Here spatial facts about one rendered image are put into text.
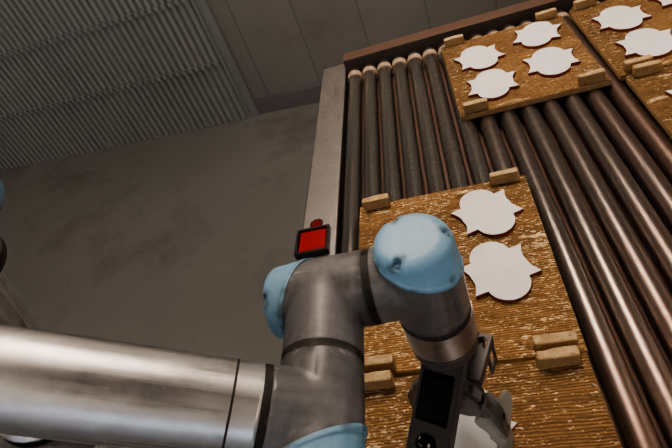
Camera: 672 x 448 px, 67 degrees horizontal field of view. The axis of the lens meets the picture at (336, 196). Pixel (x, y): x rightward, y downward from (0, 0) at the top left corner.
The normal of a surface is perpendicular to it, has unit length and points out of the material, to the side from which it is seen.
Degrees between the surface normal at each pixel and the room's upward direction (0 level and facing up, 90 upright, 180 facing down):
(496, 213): 0
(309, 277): 6
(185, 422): 57
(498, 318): 0
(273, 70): 90
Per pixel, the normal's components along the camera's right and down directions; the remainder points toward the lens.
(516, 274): -0.31, -0.74
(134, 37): -0.15, 0.66
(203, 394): 0.23, -0.51
